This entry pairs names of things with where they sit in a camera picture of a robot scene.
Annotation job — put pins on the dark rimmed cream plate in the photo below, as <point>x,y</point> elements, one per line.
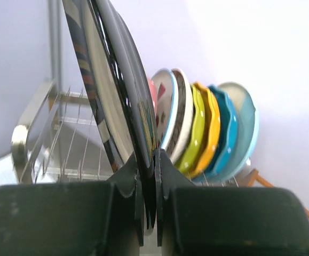
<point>117,88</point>

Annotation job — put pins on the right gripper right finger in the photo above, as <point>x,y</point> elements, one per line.
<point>167,180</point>

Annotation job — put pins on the brown floral pattern plate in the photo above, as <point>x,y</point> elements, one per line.
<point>183,124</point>

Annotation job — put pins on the orange wooden shelf rack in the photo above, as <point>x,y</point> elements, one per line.
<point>290,199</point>

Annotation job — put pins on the steel dish rack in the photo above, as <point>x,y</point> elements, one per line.
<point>56,139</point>

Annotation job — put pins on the blue dotted plate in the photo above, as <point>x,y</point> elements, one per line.
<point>227,137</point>

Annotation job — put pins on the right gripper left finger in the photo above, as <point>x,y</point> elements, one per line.
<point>127,181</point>

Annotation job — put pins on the white strawberry plate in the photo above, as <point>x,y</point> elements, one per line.
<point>167,105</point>

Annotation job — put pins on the orange plate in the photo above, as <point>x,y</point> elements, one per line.
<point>211,131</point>

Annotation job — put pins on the pink dotted plate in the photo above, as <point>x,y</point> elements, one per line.
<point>153,93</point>

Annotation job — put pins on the light blue plate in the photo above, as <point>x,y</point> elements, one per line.
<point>247,117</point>

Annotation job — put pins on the green plate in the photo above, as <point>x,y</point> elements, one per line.
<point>189,157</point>

